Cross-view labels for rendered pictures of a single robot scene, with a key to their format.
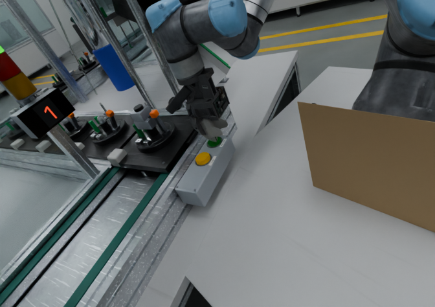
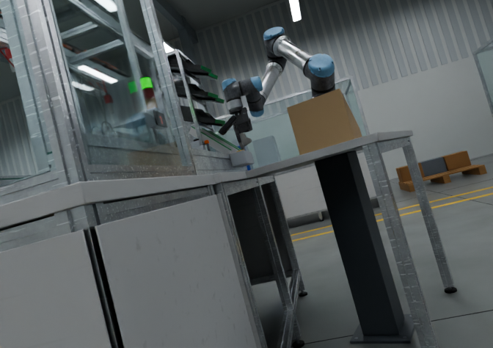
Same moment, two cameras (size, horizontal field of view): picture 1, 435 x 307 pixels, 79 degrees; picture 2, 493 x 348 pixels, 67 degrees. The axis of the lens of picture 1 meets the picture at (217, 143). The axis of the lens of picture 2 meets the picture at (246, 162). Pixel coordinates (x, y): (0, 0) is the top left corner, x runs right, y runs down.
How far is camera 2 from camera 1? 1.46 m
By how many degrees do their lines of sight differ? 49
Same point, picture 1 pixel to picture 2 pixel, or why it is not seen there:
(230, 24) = (258, 83)
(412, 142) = (326, 103)
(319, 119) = (296, 111)
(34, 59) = not seen: outside the picture
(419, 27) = (316, 73)
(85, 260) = not seen: hidden behind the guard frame
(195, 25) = (244, 84)
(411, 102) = not seen: hidden behind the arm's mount
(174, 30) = (235, 86)
